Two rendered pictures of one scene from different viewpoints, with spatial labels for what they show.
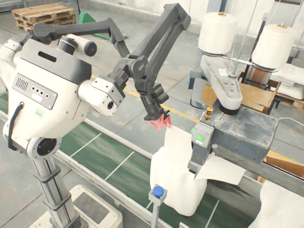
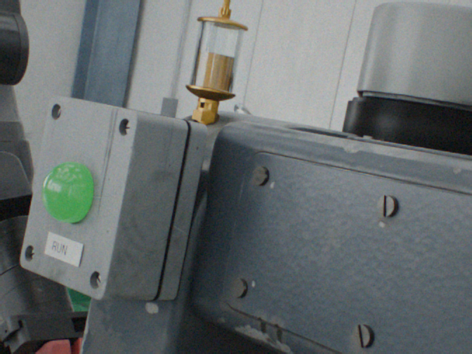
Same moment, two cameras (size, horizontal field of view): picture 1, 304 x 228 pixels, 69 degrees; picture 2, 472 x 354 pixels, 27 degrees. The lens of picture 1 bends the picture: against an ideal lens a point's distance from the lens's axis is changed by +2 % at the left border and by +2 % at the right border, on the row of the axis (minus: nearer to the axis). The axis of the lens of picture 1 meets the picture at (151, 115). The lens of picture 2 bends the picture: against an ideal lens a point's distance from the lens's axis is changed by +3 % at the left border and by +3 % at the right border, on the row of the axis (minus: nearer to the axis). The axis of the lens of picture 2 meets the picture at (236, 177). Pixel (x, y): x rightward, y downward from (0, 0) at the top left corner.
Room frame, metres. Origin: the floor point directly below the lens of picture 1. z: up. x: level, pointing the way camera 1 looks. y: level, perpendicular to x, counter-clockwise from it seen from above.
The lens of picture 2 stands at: (0.26, -0.41, 1.33)
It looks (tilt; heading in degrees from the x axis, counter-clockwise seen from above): 3 degrees down; 15
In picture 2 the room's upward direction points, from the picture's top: 11 degrees clockwise
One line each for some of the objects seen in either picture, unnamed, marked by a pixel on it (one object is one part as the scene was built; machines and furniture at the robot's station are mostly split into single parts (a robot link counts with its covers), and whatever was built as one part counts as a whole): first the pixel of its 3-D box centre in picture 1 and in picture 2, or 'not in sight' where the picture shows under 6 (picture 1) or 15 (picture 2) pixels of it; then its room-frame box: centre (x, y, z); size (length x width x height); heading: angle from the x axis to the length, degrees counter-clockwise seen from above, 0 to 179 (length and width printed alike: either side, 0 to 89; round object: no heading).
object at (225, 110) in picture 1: (229, 107); (420, 130); (0.85, -0.36, 1.35); 0.09 x 0.09 x 0.03
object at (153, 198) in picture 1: (158, 194); not in sight; (0.70, -0.07, 0.81); 0.08 x 0.08 x 0.06; 58
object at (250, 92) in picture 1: (244, 108); not in sight; (1.09, -0.55, 1.18); 0.34 x 0.25 x 0.31; 148
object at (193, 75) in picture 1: (194, 82); not in sight; (1.25, -0.26, 1.25); 0.10 x 0.08 x 0.12; 173
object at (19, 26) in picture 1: (47, 24); not in sight; (5.94, 2.91, 0.07); 1.20 x 0.82 x 0.14; 146
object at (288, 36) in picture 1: (273, 45); not in sight; (0.97, -0.52, 1.61); 0.15 x 0.14 x 0.17; 58
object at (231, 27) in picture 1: (217, 32); not in sight; (1.11, -0.29, 1.61); 0.17 x 0.17 x 0.17
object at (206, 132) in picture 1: (202, 134); (113, 196); (0.72, -0.23, 1.29); 0.08 x 0.05 x 0.09; 58
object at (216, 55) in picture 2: (209, 112); (216, 57); (0.77, -0.25, 1.37); 0.03 x 0.02 x 0.03; 58
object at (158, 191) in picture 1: (158, 191); not in sight; (0.70, -0.07, 0.84); 0.06 x 0.06 x 0.02
